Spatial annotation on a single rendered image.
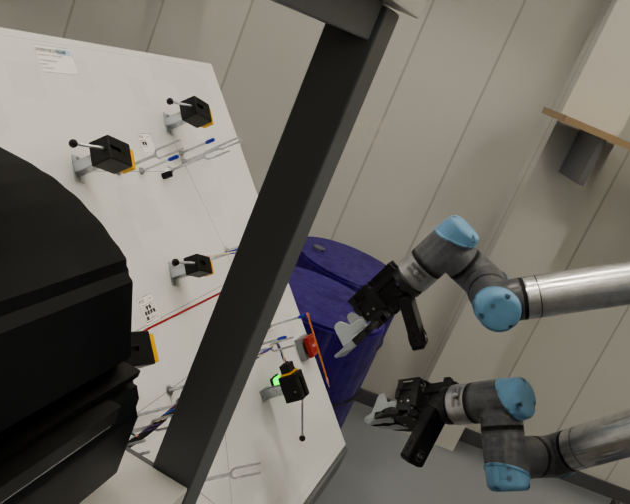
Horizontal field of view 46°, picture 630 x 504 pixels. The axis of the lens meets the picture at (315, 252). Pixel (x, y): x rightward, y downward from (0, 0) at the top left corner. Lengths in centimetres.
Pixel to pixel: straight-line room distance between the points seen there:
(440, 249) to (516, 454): 39
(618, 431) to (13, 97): 112
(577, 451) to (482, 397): 19
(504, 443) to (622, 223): 288
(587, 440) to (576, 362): 294
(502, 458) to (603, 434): 17
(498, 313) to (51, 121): 81
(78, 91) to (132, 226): 25
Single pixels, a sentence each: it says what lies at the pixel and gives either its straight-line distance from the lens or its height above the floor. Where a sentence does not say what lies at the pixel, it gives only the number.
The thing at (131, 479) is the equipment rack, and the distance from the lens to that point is 58.
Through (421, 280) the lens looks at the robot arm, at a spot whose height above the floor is 144.
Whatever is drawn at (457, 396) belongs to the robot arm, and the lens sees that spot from 141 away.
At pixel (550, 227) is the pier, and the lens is 385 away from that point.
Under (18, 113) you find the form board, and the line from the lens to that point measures 126.
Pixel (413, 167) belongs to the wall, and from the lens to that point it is 383.
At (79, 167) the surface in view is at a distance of 130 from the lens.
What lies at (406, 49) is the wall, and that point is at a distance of 377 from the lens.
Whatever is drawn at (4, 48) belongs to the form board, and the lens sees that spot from 130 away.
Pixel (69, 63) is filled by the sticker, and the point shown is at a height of 157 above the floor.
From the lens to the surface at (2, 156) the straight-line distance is 53.
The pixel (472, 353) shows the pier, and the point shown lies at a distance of 400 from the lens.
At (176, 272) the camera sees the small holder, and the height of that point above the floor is 128.
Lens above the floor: 181
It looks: 16 degrees down
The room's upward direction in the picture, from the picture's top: 23 degrees clockwise
